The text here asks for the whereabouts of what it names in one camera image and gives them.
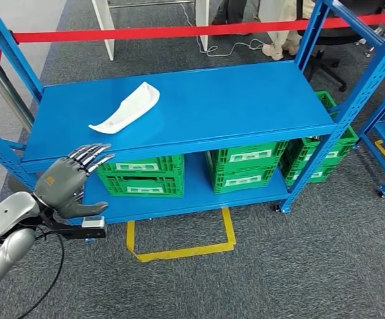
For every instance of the white desk panel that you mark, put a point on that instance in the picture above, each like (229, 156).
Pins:
(269, 13)

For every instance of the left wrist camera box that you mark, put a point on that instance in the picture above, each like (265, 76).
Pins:
(93, 222)

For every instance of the person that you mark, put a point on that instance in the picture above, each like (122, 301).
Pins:
(273, 52)
(237, 11)

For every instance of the yellow floor tape rectangle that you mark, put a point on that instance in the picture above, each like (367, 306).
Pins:
(179, 253)

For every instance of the white desk with metal bar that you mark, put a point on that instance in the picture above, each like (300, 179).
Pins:
(103, 26)

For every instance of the black office chair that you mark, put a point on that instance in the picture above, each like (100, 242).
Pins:
(342, 37)

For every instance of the red barrier belt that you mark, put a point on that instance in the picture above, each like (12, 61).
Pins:
(179, 31)

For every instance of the chrome stanchion post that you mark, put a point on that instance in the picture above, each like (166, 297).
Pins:
(6, 90)

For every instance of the white curved plastic part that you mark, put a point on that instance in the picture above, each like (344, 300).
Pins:
(126, 112)

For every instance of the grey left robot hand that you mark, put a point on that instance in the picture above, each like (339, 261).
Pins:
(63, 182)

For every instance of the blue metal shelf rack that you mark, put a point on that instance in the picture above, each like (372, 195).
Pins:
(212, 101)

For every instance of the green plastic crate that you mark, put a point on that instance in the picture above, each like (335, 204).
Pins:
(330, 171)
(220, 182)
(172, 187)
(219, 157)
(342, 147)
(172, 165)

